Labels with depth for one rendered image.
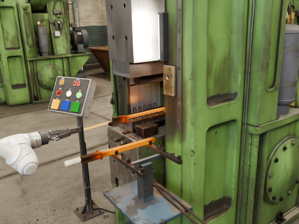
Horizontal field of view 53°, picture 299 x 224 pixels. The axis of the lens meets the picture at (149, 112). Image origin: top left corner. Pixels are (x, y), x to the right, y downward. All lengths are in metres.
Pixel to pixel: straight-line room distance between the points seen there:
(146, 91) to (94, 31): 8.91
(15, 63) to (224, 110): 5.36
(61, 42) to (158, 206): 5.61
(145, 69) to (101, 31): 9.36
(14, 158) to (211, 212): 1.30
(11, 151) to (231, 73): 1.28
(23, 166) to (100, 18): 9.91
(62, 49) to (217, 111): 5.36
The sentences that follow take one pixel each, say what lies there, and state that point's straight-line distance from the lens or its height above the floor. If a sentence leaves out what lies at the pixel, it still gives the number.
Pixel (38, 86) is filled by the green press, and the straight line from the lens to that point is 6.66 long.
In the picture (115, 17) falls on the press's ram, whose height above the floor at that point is 1.62.
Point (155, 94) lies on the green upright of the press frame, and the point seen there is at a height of 1.06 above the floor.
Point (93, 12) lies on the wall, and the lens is 11.06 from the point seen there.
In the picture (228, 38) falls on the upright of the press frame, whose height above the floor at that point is 1.49.
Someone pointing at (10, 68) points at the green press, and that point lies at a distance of 6.66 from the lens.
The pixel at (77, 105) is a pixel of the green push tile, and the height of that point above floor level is 1.02.
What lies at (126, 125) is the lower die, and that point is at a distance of 1.98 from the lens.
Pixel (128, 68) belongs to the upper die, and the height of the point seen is 1.33.
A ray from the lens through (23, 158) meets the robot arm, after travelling 1.54.
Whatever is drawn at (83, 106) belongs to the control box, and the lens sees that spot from 2.23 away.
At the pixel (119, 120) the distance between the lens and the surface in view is 1.94.
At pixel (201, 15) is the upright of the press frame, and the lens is 1.62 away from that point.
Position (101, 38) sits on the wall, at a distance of 11.20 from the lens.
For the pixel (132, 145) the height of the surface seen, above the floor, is 0.98.
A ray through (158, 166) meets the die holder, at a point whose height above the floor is 0.71.
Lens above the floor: 1.60
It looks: 17 degrees down
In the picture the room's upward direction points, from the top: 2 degrees counter-clockwise
